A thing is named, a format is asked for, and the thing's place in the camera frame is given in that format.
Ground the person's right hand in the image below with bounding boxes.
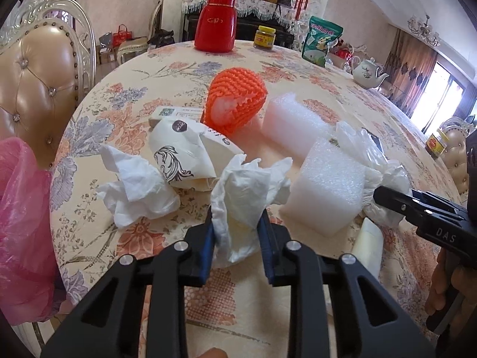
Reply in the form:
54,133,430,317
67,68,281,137
424,248,454,317

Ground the square white foam block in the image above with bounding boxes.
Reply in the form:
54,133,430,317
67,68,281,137
279,138,368,237

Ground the white printed paper bag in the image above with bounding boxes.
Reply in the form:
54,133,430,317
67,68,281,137
149,117,245,192

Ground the white ornate chair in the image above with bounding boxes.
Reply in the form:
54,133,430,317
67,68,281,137
117,38,150,65

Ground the green snack bag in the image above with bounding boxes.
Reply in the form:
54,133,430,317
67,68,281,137
301,16,344,68

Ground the red thermos flask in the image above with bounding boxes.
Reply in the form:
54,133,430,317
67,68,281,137
194,0,238,53

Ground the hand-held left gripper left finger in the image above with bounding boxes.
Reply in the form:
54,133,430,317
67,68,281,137
39,212,217,358

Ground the white plastic bag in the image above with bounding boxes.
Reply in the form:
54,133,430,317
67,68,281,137
360,160,413,228

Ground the orange label jar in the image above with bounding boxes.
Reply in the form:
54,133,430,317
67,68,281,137
425,129,448,161

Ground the crumpled clear plastic wrapper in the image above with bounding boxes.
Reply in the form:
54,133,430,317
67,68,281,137
333,121,392,172

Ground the beige tufted leather chair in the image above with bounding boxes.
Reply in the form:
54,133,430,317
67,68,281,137
0,0,98,172

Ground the small cardboard box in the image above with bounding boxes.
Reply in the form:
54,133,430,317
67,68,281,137
148,106,209,131

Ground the large white tissue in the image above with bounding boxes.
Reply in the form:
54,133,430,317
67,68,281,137
210,155,294,265

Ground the crystal chandelier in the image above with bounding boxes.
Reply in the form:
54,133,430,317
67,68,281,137
407,15,441,48

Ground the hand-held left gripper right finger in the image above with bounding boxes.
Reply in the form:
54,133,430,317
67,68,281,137
257,209,437,358

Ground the pink plastic bag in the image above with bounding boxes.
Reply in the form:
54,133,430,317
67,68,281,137
0,137,70,327

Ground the white cylindrical container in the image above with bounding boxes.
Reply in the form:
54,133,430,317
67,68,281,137
351,218,384,274

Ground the orange foam fruit net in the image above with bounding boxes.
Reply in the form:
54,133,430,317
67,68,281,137
202,68,268,137

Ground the floral lace cover cloth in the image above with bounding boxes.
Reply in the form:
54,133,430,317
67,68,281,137
182,0,311,22

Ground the long white foam block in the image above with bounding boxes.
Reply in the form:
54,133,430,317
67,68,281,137
261,95,337,161

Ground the white ceramic teapot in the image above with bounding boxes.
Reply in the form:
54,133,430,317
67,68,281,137
352,58,390,90

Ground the red gift bag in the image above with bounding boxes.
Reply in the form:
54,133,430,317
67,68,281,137
113,25,134,46

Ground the yellow lid glass jar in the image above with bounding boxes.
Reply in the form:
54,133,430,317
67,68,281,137
253,25,277,50

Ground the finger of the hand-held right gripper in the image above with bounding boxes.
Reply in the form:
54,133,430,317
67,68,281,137
373,186,467,229

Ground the brown patterned curtain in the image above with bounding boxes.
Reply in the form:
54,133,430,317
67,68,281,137
384,28,439,118

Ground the ornate cream armchair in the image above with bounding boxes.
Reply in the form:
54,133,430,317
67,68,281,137
440,117,477,196

